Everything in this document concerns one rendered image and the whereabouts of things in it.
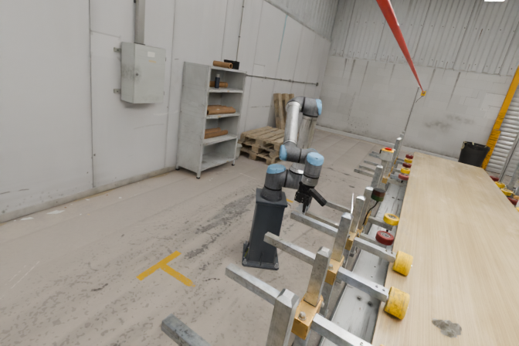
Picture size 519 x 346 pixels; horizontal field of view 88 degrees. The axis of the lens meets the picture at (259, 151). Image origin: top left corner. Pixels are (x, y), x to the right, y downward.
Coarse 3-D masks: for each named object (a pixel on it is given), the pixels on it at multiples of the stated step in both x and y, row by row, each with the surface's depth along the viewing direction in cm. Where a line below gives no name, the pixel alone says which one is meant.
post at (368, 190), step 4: (368, 188) 136; (372, 188) 137; (364, 192) 138; (368, 192) 137; (368, 196) 137; (368, 200) 137; (364, 208) 139; (364, 212) 139; (364, 216) 140; (360, 220) 141; (360, 224) 141; (360, 228) 142; (352, 248) 146; (352, 252) 146
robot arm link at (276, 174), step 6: (270, 168) 214; (276, 168) 213; (282, 168) 214; (270, 174) 214; (276, 174) 213; (282, 174) 214; (270, 180) 215; (276, 180) 214; (282, 180) 214; (270, 186) 216; (276, 186) 216; (282, 186) 218
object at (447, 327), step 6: (432, 318) 88; (438, 324) 85; (444, 324) 85; (450, 324) 84; (456, 324) 85; (444, 330) 83; (450, 330) 83; (456, 330) 83; (450, 336) 81; (456, 336) 82
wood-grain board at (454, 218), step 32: (416, 160) 306; (448, 160) 333; (416, 192) 201; (448, 192) 213; (480, 192) 226; (416, 224) 151; (448, 224) 158; (480, 224) 165; (512, 224) 172; (416, 256) 120; (448, 256) 124; (480, 256) 129; (512, 256) 133; (416, 288) 100; (448, 288) 103; (480, 288) 106; (512, 288) 109; (384, 320) 84; (416, 320) 86; (480, 320) 90; (512, 320) 93
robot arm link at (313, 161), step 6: (312, 156) 143; (318, 156) 145; (306, 162) 146; (312, 162) 143; (318, 162) 142; (306, 168) 146; (312, 168) 143; (318, 168) 144; (306, 174) 146; (312, 174) 144; (318, 174) 145
